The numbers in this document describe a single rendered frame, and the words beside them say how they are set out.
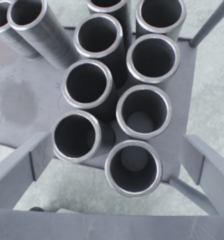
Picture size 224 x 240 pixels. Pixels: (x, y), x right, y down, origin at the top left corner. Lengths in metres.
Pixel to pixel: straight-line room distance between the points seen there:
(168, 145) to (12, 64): 0.76
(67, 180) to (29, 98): 0.47
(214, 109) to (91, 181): 0.74
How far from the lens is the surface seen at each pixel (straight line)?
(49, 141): 0.16
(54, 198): 1.05
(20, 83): 0.86
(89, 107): 0.40
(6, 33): 0.71
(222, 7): 0.63
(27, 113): 0.80
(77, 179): 0.98
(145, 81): 0.40
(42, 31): 0.58
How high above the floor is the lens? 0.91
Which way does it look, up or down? 79 degrees down
